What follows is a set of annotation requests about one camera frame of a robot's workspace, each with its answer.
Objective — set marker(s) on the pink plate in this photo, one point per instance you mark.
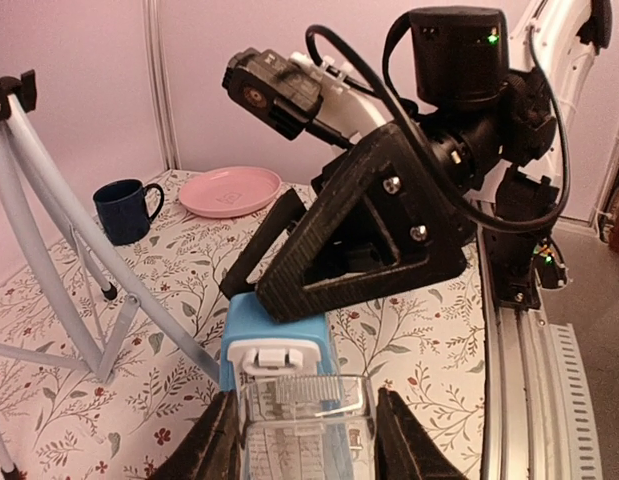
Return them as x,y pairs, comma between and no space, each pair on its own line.
230,192

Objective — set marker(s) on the front aluminium rail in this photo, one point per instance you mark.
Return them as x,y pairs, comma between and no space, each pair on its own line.
539,418

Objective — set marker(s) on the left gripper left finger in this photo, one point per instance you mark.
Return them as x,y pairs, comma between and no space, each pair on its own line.
210,450

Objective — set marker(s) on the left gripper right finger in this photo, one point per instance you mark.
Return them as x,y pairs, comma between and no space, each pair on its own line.
403,448

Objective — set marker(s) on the dark blue mug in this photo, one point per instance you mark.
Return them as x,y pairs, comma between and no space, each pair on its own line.
122,210

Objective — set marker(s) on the right aluminium frame post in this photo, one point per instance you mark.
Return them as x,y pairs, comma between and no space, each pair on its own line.
159,84

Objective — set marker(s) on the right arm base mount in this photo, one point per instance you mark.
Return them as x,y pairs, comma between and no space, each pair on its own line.
534,270

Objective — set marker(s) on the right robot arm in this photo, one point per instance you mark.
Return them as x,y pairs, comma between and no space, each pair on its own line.
494,147

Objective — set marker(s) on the blue metronome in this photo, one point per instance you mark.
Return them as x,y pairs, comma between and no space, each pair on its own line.
299,416

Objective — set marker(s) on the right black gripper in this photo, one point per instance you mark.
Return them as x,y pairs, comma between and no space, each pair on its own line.
376,228

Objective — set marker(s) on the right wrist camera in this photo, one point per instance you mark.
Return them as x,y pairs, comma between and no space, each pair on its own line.
295,95

